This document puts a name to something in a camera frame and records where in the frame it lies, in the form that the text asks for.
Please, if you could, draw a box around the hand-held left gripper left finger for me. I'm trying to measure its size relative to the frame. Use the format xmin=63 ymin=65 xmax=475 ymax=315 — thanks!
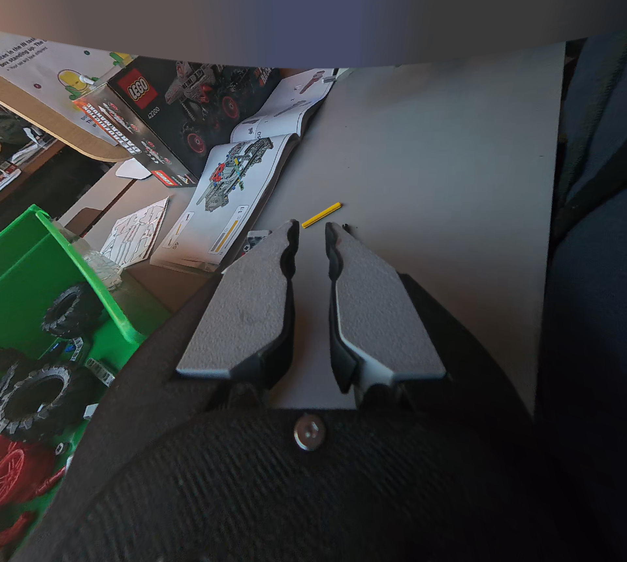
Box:
xmin=175 ymin=219 xmax=300 ymax=389

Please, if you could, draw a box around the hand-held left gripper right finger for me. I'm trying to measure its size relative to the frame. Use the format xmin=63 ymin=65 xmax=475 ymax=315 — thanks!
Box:
xmin=325 ymin=222 xmax=447 ymax=401

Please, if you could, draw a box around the yellow lego axle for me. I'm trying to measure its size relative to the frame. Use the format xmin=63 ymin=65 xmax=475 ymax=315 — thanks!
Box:
xmin=302 ymin=202 xmax=343 ymax=229

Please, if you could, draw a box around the small grey lego piece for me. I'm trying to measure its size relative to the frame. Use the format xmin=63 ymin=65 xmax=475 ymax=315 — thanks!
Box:
xmin=243 ymin=230 xmax=273 ymax=254

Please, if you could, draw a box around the open lego instruction booklet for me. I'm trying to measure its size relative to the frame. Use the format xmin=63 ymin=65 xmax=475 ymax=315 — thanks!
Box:
xmin=149 ymin=68 xmax=340 ymax=273

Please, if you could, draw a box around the lego sticker sheet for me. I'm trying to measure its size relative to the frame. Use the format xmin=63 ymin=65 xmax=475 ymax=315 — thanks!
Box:
xmin=100 ymin=195 xmax=170 ymax=265

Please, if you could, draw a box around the black rubber lego tire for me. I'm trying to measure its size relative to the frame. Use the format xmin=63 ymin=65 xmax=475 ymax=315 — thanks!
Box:
xmin=0 ymin=362 xmax=75 ymax=443
xmin=41 ymin=283 xmax=106 ymax=339

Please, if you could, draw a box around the black lego set box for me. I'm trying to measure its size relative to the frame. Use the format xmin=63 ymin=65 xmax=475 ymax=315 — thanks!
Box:
xmin=72 ymin=55 xmax=282 ymax=188

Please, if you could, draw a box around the red lego wheel hub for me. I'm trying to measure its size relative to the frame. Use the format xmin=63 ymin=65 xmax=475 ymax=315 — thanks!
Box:
xmin=0 ymin=437 xmax=65 ymax=510

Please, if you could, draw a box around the green plastic bin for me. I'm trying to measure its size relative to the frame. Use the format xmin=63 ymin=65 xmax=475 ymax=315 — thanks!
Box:
xmin=0 ymin=203 xmax=149 ymax=562

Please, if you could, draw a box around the printed paper poster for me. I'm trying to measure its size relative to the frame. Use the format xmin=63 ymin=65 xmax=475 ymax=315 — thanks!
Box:
xmin=0 ymin=30 xmax=139 ymax=164

